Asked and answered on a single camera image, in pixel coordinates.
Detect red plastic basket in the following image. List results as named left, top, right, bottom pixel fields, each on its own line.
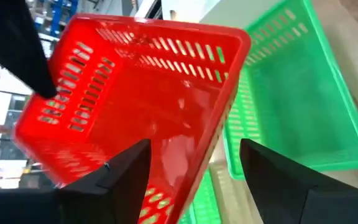
left=12, top=12, right=252, bottom=224

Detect green plastic basket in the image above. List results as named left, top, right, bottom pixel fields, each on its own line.
left=177, top=169, right=223, bottom=224
left=222, top=0, right=358, bottom=181

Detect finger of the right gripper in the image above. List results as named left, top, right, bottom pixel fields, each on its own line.
left=0, top=0, right=58, bottom=99

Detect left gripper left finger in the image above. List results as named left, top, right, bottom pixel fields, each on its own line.
left=57, top=138, right=153, bottom=224

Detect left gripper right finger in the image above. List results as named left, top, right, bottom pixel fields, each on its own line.
left=239, top=138, right=336, bottom=224

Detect blue storage shelf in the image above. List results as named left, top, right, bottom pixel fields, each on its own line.
left=26, top=0, right=79, bottom=40

